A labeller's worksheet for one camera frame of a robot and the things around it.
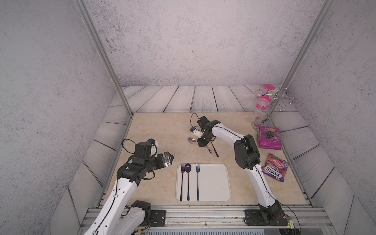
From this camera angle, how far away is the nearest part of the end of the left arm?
1.75 feet

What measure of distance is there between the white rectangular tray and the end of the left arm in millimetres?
206

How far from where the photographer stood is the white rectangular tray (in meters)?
0.81
